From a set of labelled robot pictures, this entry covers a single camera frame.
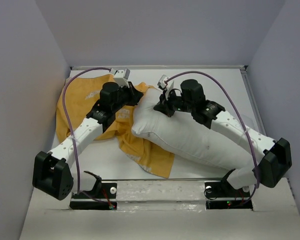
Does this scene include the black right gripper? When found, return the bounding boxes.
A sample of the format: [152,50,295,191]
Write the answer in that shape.
[153,87,195,118]

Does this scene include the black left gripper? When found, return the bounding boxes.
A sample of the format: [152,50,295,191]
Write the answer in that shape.
[111,81,143,113]

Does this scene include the white pillow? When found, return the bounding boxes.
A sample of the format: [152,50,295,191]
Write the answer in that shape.
[131,88,252,178]

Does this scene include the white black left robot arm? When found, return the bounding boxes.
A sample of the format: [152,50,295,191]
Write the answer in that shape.
[32,82,144,201]

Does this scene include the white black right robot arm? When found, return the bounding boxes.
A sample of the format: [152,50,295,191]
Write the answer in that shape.
[154,76,292,196]

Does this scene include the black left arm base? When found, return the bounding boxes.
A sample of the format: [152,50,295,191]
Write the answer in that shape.
[69,171,118,211]

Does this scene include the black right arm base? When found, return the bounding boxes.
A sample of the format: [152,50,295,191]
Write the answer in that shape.
[203,169,253,210]

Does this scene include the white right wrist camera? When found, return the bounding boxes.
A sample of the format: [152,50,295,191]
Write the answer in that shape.
[157,75,174,100]

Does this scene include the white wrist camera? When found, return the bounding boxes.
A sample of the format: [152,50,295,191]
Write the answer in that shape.
[109,68,130,88]
[157,75,174,100]

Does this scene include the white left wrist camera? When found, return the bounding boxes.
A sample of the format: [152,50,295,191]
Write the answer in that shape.
[109,68,130,88]

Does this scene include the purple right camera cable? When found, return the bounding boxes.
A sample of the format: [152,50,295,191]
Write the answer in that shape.
[164,70,262,207]

